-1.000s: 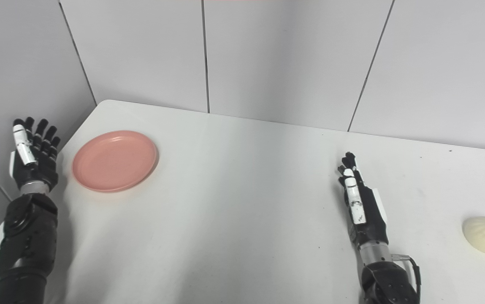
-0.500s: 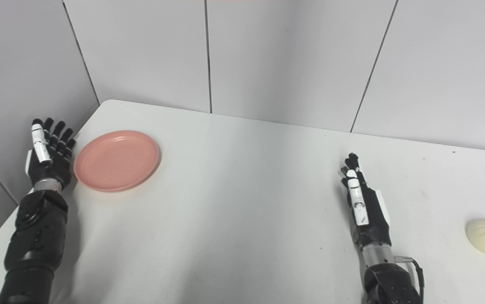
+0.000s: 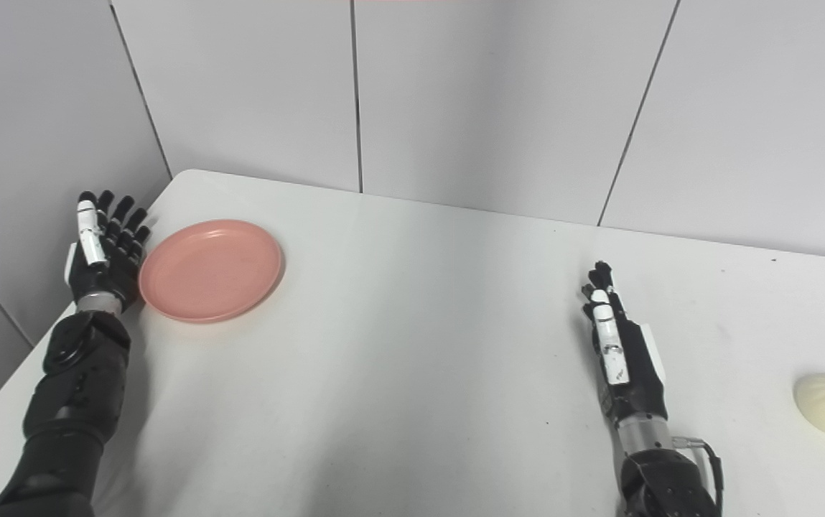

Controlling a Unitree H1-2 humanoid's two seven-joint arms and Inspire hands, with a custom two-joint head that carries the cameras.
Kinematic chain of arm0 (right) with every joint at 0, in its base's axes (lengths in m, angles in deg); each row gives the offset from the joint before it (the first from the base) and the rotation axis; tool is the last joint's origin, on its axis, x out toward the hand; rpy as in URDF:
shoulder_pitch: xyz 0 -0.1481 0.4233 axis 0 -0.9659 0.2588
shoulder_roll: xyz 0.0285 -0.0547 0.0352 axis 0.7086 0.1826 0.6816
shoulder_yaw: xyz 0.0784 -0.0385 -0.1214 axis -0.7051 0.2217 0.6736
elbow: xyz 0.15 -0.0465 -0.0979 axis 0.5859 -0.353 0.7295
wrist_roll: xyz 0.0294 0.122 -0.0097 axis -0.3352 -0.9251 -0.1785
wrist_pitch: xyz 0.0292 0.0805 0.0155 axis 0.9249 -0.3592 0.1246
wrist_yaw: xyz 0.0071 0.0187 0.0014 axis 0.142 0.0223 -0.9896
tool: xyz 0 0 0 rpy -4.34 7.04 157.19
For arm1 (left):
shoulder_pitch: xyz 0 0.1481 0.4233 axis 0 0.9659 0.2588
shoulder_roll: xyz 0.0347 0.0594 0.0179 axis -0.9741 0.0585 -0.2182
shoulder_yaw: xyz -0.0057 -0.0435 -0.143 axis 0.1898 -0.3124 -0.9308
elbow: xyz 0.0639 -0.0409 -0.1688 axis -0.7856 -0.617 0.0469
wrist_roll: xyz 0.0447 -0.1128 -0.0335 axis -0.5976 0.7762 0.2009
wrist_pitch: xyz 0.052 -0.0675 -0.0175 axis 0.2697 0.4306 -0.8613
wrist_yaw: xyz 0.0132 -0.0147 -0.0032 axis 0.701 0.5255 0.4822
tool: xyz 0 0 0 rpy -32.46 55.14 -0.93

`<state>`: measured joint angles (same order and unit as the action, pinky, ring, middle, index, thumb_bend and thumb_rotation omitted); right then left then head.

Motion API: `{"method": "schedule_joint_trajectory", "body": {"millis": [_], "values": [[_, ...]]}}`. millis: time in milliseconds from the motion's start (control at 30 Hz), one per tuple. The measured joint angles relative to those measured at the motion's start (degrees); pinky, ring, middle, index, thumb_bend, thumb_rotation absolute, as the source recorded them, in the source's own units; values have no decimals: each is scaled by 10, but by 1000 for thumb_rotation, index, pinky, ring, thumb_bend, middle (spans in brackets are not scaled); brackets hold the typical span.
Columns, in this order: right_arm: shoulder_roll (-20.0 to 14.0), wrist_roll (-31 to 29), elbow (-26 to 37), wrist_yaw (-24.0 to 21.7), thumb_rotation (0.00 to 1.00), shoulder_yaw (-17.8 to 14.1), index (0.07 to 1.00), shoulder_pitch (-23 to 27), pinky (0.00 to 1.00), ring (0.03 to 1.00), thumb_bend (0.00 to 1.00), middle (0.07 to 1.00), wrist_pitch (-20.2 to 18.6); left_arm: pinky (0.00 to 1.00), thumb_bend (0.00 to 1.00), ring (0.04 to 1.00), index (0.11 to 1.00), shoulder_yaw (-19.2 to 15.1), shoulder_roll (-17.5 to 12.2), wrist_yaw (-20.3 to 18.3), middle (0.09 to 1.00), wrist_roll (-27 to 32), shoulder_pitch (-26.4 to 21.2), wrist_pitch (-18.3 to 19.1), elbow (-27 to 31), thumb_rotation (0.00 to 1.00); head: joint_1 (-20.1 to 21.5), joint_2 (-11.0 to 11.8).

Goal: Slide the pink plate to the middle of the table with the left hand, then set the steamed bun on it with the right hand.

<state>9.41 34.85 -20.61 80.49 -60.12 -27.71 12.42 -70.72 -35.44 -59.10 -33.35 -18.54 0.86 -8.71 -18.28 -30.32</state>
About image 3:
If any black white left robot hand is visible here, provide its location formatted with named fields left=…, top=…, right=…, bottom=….
left=63, top=190, right=153, bottom=310

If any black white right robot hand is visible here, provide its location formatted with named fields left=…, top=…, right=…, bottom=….
left=581, top=261, right=669, bottom=425

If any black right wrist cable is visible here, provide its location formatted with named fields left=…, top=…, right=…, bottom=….
left=672, top=434, right=726, bottom=515

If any pink round plate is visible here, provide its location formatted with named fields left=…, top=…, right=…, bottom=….
left=139, top=220, right=285, bottom=325

